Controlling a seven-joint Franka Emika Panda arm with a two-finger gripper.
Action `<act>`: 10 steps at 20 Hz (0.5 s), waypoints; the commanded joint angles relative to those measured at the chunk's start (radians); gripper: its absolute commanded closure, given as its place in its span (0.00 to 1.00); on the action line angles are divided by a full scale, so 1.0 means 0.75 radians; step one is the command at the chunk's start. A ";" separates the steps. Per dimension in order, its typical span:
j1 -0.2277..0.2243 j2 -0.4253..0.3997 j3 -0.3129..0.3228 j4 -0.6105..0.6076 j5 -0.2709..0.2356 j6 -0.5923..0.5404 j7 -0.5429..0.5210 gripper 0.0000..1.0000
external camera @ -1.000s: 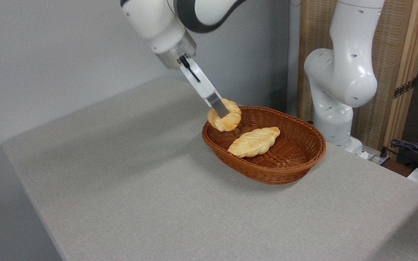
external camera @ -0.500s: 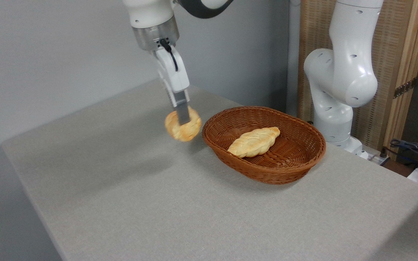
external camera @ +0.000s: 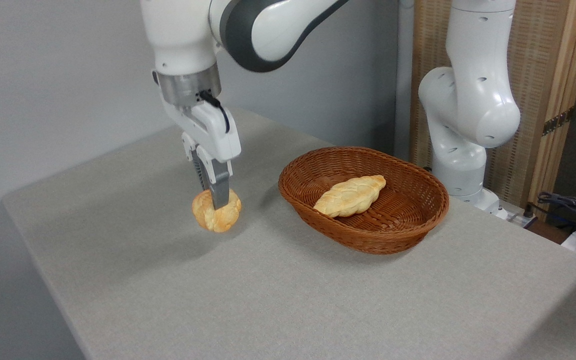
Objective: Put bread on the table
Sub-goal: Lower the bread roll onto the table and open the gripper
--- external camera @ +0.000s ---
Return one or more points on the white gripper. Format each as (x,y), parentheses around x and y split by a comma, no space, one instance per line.
(210,132)

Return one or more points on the round golden bread roll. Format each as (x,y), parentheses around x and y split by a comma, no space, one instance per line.
(223,220)

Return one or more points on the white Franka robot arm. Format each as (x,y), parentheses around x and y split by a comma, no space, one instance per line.
(473,100)

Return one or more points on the long braided bread loaf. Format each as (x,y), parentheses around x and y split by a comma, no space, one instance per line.
(350,196)

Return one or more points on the brown wicker oval basket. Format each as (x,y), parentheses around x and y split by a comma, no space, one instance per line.
(410,202)

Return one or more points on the metal screen hinge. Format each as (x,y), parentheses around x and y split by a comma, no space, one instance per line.
(557,122)

